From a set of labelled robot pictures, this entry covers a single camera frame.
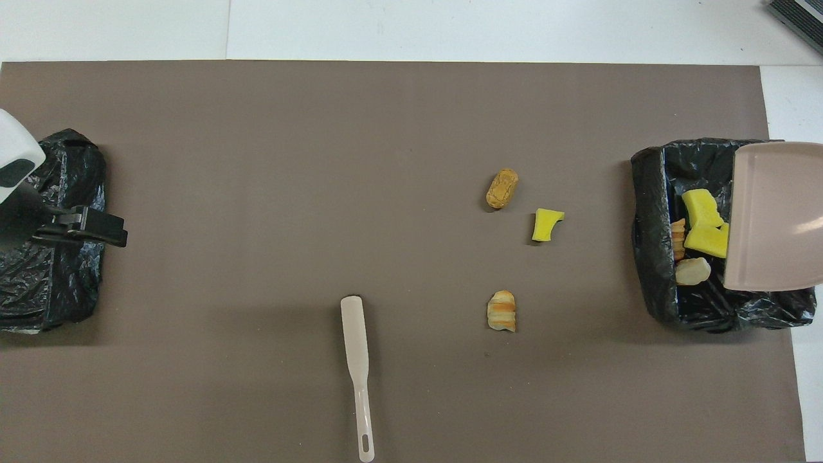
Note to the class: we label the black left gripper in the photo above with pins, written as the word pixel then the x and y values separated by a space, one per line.
pixel 61 224

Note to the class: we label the beige hand brush black bristles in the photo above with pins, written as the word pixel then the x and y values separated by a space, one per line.
pixel 355 334

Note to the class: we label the brown oblong bread roll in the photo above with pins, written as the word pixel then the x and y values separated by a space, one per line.
pixel 502 188

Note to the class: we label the striped croissant bread piece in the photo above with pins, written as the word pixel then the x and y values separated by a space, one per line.
pixel 501 311

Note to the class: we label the small yellow sponge piece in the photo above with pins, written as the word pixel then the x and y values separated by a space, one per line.
pixel 545 225

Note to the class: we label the striped orange bread chunk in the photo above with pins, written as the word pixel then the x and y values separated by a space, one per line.
pixel 678 238

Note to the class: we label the pale green sponge piece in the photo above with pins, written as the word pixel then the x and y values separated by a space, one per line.
pixel 693 271

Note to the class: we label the notched yellow sponge piece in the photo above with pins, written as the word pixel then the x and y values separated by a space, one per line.
pixel 707 241

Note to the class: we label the beige plastic dustpan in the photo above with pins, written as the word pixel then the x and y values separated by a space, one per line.
pixel 778 218

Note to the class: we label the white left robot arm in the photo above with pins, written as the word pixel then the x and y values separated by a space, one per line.
pixel 16 148

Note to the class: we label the bin with glossy black bag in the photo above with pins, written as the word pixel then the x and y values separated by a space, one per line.
pixel 656 257
pixel 64 283

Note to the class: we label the brown table mat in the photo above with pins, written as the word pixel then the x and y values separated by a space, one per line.
pixel 257 193

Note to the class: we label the dark ribbed panel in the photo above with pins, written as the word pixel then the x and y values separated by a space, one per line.
pixel 800 19

